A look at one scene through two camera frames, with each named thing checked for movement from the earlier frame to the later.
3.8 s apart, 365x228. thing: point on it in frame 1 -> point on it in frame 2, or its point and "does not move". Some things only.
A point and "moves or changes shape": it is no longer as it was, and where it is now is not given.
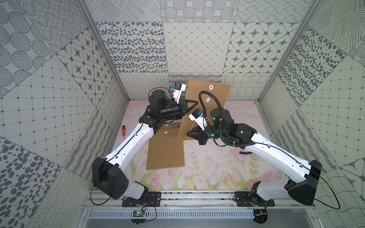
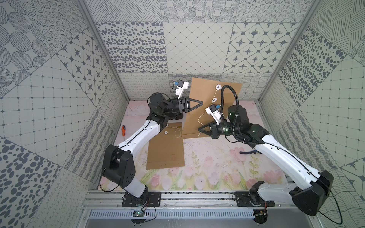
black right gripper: x=201 y=138 -> x=213 y=132
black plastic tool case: x=174 y=117 does not move
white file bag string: x=201 y=108 -> x=202 y=125
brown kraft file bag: x=209 y=95 moves or changes shape
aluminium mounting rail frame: x=200 y=200 does not move
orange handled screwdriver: x=123 y=131 does not move
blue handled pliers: x=245 y=152 does not move
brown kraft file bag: x=164 y=150 does not move
